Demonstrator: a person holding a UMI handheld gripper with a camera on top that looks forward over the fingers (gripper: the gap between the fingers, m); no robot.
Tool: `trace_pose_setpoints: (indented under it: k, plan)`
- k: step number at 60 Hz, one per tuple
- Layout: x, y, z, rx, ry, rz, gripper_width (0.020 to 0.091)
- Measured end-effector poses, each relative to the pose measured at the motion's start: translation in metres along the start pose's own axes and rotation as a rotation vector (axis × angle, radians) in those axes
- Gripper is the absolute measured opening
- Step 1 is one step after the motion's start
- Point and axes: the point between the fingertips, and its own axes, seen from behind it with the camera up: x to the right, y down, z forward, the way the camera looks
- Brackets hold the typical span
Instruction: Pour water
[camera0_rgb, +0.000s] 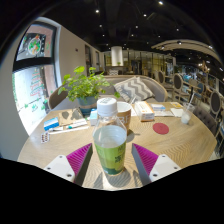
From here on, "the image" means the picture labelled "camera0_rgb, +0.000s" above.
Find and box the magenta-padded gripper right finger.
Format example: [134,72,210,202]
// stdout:
[131,143,182,186]

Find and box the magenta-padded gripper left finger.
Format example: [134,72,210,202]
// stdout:
[43,143,94,187]

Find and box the clear green-labelled water bottle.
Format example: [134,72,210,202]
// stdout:
[92,97,128,177]

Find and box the pill blister pack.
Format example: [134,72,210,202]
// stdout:
[40,131,51,144]

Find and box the flat round red coaster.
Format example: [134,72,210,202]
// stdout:
[152,122,170,136]

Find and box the blue white small box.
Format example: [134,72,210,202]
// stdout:
[43,117,60,132]

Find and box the white teal tube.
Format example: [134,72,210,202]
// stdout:
[49,119,90,134]

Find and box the white paper napkin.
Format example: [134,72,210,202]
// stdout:
[174,107,188,118]

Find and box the white orange carton box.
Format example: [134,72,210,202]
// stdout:
[133,100,156,122]

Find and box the white blue packet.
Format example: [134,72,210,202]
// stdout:
[150,103,167,112]

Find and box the yellow square card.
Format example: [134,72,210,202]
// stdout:
[170,101,184,109]

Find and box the brown lettered ceramic mug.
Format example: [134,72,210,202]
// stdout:
[116,101,133,134]

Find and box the grey curved sofa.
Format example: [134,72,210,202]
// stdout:
[48,74,169,111]

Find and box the grey white chevron cushion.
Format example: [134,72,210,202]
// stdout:
[113,76,156,103]

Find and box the group of wooden dining chairs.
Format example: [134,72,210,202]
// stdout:
[154,68,224,134]

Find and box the green potted plant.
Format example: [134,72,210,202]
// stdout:
[58,65,121,116]

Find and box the white round column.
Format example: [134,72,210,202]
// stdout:
[110,45,124,67]

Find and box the group of ceiling spotlights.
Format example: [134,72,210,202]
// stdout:
[94,0,224,73]

